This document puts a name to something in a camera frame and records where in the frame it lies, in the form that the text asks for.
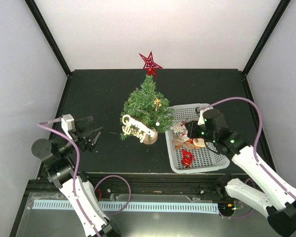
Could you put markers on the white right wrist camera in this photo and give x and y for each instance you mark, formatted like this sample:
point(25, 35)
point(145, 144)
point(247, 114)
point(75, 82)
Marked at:
point(201, 111)

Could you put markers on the white slotted cable duct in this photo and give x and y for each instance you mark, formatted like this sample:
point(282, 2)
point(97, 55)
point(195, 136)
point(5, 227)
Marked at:
point(109, 206)

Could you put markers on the red gift box ornament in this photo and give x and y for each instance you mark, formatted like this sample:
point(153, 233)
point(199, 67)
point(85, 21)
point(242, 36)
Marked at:
point(186, 163)

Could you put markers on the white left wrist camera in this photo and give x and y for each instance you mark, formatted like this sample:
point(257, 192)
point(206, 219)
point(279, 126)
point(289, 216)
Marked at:
point(67, 124)

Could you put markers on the black frame post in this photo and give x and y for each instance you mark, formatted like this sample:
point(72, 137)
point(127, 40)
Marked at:
point(36, 13)
point(274, 20)

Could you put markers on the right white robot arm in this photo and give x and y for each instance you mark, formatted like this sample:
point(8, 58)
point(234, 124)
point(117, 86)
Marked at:
point(275, 199)

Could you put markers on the right circuit board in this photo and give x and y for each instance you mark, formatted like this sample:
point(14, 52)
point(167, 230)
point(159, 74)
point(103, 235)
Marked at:
point(231, 205)

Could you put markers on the red reindeer ornament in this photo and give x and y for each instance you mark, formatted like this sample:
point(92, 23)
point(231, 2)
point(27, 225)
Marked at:
point(188, 157)

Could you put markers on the white perforated plastic basket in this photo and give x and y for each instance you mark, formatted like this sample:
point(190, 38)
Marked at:
point(205, 159)

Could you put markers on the left black frame post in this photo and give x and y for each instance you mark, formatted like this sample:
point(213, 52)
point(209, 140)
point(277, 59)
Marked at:
point(36, 13)

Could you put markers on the white string lights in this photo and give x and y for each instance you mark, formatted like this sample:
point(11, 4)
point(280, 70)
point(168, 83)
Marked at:
point(143, 109)

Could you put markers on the white snowflake ornament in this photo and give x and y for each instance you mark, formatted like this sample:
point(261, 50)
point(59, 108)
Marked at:
point(178, 127)

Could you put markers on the red star ornament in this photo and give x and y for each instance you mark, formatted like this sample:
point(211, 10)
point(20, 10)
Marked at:
point(150, 65)

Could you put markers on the right black frame post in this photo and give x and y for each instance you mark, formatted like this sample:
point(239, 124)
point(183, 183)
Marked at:
point(274, 20)

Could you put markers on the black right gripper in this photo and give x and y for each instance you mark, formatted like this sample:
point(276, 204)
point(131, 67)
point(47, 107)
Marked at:
point(191, 132)

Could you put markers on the gold merry christmas sign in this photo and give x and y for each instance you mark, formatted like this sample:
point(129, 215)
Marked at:
point(133, 127)

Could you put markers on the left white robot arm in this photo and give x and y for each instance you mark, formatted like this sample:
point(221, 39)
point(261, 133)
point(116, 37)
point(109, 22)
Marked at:
point(60, 157)

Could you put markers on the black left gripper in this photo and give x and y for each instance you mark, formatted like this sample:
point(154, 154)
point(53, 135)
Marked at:
point(84, 143)

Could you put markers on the snowman ornament with hat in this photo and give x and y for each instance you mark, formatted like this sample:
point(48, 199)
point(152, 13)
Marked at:
point(199, 142)

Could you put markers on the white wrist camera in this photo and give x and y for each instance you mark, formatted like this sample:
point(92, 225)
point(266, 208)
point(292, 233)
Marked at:
point(67, 124)
point(201, 111)

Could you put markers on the small green christmas tree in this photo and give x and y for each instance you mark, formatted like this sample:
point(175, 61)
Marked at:
point(144, 94)

